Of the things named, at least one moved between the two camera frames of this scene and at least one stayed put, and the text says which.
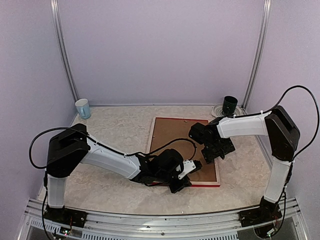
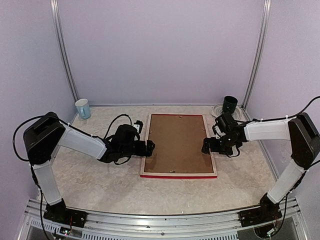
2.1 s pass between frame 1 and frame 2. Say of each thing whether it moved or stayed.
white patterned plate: stayed
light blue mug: stayed
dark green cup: stayed
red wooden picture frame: moved
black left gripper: moved
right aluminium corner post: stayed
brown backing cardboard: moved
